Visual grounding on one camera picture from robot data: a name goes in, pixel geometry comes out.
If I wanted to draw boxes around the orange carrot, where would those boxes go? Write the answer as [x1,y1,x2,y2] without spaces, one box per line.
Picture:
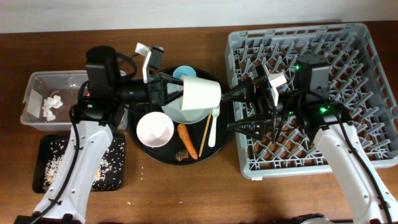
[177,124,198,160]

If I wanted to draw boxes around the white label in bin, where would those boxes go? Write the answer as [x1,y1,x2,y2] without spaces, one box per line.
[27,90,43,118]

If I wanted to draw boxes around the round black tray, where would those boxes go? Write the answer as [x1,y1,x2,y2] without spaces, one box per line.
[128,68,234,166]

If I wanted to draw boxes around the clear plastic waste bin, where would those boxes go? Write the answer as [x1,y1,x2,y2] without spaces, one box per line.
[20,70,131,132]

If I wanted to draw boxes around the brown food scrap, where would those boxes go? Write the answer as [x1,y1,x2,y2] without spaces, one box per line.
[175,149,190,162]

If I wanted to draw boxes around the rice and peanut scraps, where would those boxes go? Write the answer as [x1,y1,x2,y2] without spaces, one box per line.
[42,143,124,192]

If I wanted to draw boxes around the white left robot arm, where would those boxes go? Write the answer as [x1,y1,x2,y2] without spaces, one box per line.
[15,43,183,223]

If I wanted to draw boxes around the black rectangular food tray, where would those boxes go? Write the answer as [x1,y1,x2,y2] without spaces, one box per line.
[32,133,126,194]

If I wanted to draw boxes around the crumpled white tissue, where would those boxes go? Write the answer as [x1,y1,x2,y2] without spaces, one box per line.
[42,95,63,121]

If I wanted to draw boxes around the wooden chopstick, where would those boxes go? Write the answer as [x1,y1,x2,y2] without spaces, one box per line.
[198,110,212,157]

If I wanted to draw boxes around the light grey plate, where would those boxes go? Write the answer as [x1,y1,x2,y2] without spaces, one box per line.
[161,100,211,124]

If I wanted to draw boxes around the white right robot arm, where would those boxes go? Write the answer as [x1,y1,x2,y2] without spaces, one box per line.
[221,54,397,223]

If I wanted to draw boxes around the white plastic fork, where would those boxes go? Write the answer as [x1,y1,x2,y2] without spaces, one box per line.
[208,105,220,147]

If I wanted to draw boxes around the pink bowl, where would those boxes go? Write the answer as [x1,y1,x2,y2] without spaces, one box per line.
[136,112,174,147]

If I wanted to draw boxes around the light blue plastic cup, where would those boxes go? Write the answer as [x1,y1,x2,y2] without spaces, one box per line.
[173,65,197,79]

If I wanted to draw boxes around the white plastic cup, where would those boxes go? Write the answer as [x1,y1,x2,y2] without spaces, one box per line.
[179,75,221,111]

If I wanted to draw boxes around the grey dishwasher rack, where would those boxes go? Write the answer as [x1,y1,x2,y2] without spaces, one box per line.
[225,23,397,180]

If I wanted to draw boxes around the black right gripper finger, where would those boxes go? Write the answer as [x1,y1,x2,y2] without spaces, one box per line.
[221,78,255,101]
[227,114,266,140]

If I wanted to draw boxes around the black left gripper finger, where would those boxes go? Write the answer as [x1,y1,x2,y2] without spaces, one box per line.
[161,93,183,106]
[161,73,183,86]

